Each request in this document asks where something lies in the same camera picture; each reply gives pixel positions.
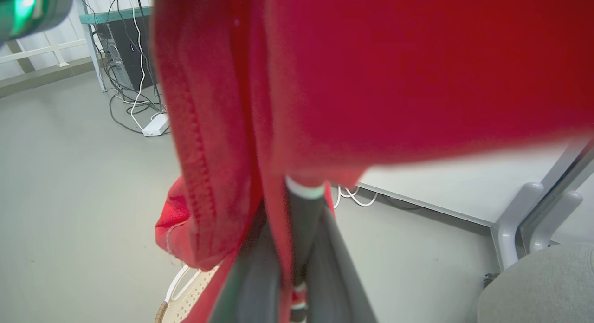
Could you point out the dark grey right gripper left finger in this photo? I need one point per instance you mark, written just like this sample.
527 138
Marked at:
250 286

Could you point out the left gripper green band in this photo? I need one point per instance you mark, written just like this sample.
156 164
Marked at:
28 9

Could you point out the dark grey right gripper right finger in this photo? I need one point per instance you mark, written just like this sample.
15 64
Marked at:
334 286

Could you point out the red garment with black trim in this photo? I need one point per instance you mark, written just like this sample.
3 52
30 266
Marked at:
371 81

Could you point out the white perforated laundry basket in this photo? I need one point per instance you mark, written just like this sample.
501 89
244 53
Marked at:
188 300

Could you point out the grey upholstered seat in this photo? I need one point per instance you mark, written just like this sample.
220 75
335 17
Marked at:
543 290

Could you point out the teal topped desk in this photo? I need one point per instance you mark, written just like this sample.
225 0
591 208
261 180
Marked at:
109 16

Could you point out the black computer tower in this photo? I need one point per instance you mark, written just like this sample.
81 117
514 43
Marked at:
127 54

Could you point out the white table top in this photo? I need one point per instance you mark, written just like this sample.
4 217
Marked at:
464 184

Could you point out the white power strip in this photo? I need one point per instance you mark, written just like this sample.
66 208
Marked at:
156 125

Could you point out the grey metal table leg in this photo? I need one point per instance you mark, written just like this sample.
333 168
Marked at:
515 221

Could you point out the white wall railing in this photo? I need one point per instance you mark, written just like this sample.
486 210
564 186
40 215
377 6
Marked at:
44 49

